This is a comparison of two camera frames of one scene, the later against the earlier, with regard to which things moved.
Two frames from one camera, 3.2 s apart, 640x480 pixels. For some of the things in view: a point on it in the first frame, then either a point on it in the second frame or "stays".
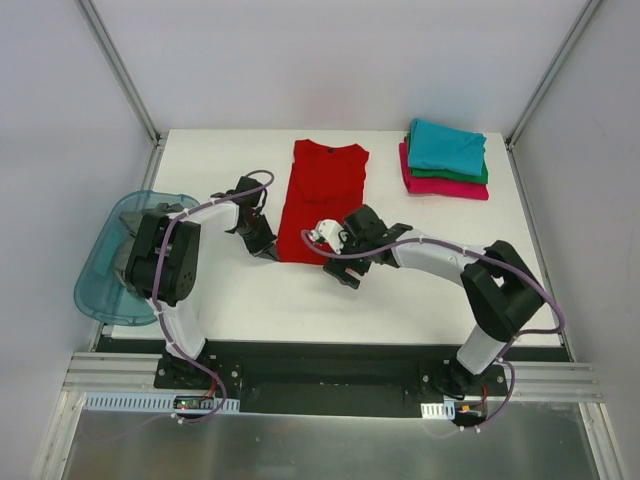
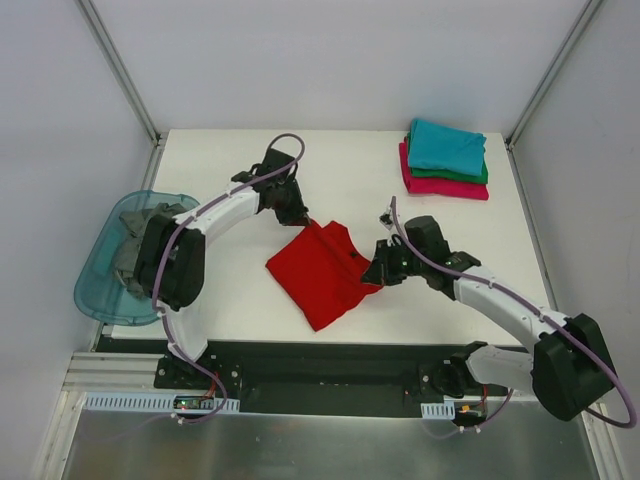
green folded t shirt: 445,174 stays
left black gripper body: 261,242 to 288,203
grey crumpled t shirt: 129,222 stays
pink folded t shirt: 438,187 stays
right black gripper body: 345,270 to 385,263
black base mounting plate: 280,378 stays
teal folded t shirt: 439,147 stays
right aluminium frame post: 571,37 stays
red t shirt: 324,182 to 323,274
